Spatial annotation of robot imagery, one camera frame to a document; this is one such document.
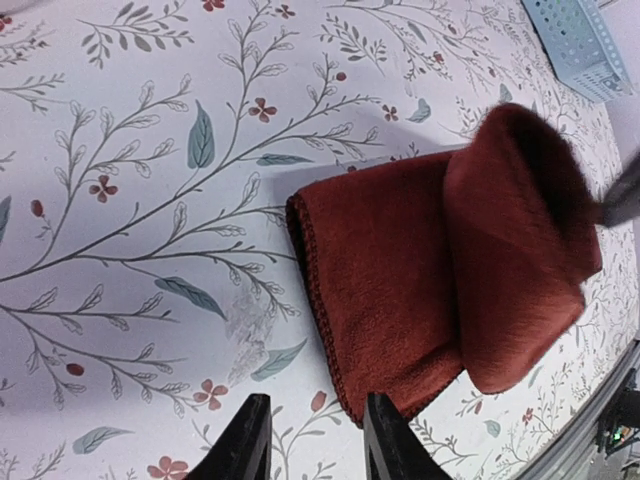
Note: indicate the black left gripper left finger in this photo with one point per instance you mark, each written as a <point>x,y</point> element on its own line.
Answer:
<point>243,450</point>

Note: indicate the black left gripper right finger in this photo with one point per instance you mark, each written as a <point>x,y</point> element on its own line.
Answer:
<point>392,450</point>

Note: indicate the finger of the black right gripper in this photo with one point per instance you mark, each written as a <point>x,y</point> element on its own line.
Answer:
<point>620,202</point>

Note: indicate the dark red towel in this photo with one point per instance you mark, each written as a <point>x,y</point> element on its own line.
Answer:
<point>465,261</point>

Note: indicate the light blue plastic basket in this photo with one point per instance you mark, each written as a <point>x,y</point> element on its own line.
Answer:
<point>580,48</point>

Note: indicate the aluminium front table rail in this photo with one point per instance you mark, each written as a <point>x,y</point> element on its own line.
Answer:
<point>559,437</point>

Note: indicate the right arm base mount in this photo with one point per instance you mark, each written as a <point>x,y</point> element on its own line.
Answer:
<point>618,425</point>

